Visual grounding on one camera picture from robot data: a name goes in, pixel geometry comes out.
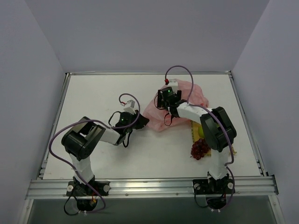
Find pink plastic bag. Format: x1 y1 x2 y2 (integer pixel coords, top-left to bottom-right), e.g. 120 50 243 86
143 79 209 132

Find green fake pear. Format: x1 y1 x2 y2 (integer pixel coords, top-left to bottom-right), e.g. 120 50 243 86
198 126 205 138

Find dark red fake grapes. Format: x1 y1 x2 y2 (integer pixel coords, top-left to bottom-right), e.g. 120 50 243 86
191 138 211 160

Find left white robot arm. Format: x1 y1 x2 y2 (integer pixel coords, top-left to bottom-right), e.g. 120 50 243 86
61 110 150 196

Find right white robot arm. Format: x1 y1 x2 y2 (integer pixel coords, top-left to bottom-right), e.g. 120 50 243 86
157 87 236 193

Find yellow woven bamboo mat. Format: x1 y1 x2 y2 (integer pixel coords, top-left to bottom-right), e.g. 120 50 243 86
190 120 238 157

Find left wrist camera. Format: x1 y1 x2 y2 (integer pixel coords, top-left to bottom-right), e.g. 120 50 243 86
123 100 135 114

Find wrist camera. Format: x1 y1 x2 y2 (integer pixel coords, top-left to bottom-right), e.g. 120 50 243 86
123 100 135 114
164 79 178 88

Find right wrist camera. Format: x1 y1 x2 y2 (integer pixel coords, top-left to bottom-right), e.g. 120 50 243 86
164 79 178 88

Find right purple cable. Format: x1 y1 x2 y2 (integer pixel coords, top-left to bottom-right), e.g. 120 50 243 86
164 65 235 210

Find purple cable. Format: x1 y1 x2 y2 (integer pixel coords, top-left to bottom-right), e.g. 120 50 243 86
164 65 235 210
49 93 141 214

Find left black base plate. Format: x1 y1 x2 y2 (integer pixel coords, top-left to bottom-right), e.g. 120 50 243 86
65 180 110 214

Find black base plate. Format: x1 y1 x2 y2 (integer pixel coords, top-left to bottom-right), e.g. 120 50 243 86
192 177 235 212
65 180 110 214

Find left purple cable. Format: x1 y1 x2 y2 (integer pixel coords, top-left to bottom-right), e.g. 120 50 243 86
49 93 141 214

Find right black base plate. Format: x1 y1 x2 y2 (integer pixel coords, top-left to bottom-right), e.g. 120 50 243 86
192 177 235 212

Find aluminium front rail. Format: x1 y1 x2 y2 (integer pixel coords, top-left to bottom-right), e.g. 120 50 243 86
25 176 278 199

